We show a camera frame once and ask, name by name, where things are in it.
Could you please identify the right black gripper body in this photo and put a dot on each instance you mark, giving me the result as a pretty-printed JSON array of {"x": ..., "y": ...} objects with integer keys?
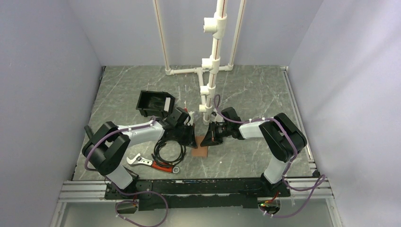
[{"x": 222, "y": 131}]

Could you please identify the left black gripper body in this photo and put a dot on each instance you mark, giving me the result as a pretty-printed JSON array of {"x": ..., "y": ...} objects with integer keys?
[{"x": 183, "y": 134}]

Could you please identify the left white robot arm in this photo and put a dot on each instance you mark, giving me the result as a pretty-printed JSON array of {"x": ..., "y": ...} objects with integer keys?
[{"x": 106, "y": 147}]

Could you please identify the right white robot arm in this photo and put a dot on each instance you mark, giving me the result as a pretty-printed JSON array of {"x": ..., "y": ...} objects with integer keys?
[{"x": 283, "y": 138}]

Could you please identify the white card stack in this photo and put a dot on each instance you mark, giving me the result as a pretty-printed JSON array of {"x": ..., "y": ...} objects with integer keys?
[{"x": 167, "y": 104}]

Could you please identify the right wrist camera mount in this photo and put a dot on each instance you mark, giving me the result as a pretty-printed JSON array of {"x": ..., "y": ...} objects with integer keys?
[{"x": 215, "y": 117}]

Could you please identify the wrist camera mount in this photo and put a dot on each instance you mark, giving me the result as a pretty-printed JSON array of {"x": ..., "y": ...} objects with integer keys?
[
  {"x": 215, "y": 117},
  {"x": 190, "y": 119}
]

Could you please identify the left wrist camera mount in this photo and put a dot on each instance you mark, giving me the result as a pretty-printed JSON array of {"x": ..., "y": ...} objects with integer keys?
[{"x": 190, "y": 119}]

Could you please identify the red handled adjustable wrench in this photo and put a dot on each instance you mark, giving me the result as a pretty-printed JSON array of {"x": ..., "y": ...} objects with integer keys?
[{"x": 140, "y": 160}]

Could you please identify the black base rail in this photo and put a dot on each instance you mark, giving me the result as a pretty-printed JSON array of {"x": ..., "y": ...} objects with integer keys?
[{"x": 198, "y": 193}]

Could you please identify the white PVC pipe frame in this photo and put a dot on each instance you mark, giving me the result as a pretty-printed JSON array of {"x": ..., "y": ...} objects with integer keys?
[{"x": 210, "y": 67}]

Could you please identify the aluminium extrusion frame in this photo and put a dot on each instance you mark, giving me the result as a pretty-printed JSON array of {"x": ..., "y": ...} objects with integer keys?
[{"x": 94, "y": 191}]

